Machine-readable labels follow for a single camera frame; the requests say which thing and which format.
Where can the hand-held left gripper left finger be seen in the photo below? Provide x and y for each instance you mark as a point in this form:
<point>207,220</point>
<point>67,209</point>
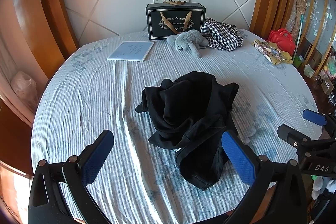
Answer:
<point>95,161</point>

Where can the black white checked cloth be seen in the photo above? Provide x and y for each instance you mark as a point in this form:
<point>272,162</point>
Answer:
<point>223,36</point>

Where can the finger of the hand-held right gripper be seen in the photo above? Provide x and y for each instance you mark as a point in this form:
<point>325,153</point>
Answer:
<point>313,117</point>
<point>288,134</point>

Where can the grey plush toy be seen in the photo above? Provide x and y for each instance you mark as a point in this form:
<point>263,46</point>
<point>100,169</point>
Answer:
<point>186,41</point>

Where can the white booklet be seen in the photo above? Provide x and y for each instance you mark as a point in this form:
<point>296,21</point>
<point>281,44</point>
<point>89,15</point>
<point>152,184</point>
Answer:
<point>131,50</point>

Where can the clear plastic bag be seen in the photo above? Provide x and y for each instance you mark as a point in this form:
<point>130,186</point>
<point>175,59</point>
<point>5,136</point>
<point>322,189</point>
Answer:
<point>23,87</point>

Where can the red toy bag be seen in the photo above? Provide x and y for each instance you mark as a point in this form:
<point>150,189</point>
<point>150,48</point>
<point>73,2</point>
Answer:
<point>282,39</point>

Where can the light green pole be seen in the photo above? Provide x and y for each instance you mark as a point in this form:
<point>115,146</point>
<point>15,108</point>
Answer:
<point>300,29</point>

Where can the black garment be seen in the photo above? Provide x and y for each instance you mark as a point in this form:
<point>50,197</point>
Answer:
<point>189,119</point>

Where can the wooden wardrobe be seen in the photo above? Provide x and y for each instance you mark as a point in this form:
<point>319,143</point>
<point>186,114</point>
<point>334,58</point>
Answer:
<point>15,29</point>

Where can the black gift bag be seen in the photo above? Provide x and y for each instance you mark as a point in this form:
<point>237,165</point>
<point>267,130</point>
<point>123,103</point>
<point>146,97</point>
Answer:
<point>168,16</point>

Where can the yellow embroidered cloth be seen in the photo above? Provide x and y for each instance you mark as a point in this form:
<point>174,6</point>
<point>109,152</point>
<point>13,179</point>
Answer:
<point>273,52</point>

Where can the patterned glass door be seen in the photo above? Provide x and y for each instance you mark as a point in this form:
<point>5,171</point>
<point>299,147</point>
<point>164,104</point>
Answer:
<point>320,16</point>

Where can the pale plush toy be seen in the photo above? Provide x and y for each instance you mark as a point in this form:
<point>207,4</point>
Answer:
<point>319,184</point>

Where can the striped pale bed sheet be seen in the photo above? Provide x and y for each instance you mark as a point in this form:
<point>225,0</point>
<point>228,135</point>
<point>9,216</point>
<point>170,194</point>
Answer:
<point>105,98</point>

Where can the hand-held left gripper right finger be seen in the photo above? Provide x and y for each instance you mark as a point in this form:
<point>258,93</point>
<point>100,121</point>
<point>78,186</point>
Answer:
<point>239,158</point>

